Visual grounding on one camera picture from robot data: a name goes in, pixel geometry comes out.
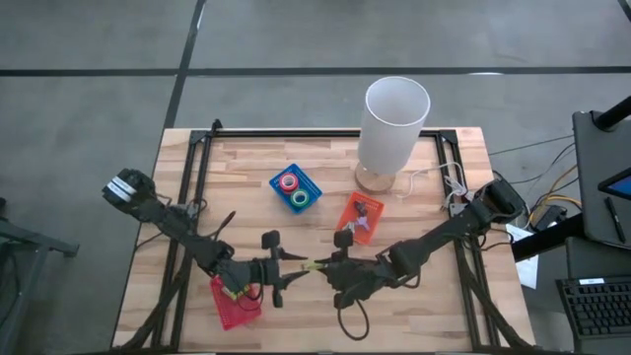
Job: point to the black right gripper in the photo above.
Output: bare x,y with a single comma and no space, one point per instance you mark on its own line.
357,278

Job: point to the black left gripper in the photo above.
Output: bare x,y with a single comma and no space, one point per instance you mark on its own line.
249,276

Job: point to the grey staple remover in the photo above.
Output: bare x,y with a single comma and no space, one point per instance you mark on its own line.
350,227

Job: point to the purple staple remover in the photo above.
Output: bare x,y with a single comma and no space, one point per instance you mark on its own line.
365,223

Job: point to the black staple remover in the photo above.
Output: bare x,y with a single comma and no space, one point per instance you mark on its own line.
360,207

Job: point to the green tape roll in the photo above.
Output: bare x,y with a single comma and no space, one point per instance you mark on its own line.
292,198

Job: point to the red tape roll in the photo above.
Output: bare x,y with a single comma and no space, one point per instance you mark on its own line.
282,182

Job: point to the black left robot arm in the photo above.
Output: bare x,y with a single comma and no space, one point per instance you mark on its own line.
172,224

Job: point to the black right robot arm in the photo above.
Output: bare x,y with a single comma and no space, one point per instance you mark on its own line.
443,232

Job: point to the orange plastic basket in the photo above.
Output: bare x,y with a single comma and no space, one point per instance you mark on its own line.
374,212

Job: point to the red plastic basket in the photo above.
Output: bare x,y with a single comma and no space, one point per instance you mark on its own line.
236,315

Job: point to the blue plastic basket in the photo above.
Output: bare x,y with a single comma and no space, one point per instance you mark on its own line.
311,190

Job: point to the table lamp white shade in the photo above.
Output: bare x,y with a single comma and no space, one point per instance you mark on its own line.
389,133

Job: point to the white paper sheet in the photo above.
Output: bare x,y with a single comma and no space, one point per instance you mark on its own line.
528,268

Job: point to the black desk support beam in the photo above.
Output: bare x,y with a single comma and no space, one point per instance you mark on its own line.
542,242

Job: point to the black power adapter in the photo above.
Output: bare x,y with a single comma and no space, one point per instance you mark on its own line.
549,217

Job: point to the grey metal stand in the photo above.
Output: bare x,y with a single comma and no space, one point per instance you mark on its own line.
44,242

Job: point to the black keyboard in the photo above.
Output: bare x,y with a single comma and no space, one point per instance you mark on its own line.
596,308

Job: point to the dark grey side desk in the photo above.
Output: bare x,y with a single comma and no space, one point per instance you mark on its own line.
591,172

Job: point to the black pen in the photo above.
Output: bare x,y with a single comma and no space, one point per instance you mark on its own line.
614,219

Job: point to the black tablet blue screen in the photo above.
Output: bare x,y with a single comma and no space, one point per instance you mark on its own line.
622,186

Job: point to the black aluminium table frame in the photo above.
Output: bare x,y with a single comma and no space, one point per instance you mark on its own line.
296,133

